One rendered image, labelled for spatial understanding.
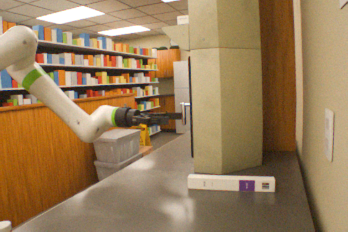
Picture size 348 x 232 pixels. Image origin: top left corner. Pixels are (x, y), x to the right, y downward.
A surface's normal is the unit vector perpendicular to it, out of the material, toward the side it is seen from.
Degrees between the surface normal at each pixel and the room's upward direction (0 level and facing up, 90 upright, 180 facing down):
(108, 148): 95
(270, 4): 90
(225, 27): 90
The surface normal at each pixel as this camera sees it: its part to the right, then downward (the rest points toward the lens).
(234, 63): 0.39, 0.06
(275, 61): -0.37, 0.09
